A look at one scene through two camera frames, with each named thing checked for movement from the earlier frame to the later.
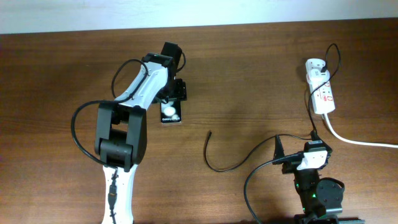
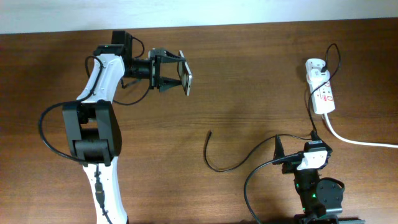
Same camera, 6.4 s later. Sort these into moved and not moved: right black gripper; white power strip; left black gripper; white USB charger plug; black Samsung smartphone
Moved: black Samsung smartphone; left black gripper
Not moved: white power strip; right black gripper; white USB charger plug
